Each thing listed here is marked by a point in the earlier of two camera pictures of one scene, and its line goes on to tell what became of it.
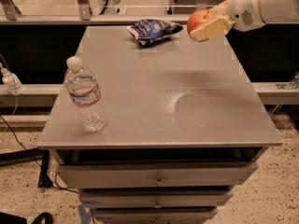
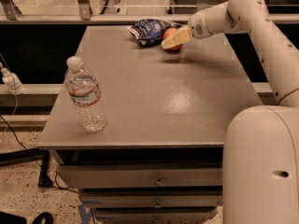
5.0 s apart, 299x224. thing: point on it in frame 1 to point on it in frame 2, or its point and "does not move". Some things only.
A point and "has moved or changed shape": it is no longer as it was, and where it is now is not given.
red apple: x=197 y=18 has moved or changed shape
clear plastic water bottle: x=84 y=93 does not move
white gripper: x=243 y=12 to x=196 y=27
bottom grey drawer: x=151 y=215 does not move
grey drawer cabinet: x=157 y=133 does not move
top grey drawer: x=155 y=175 does not move
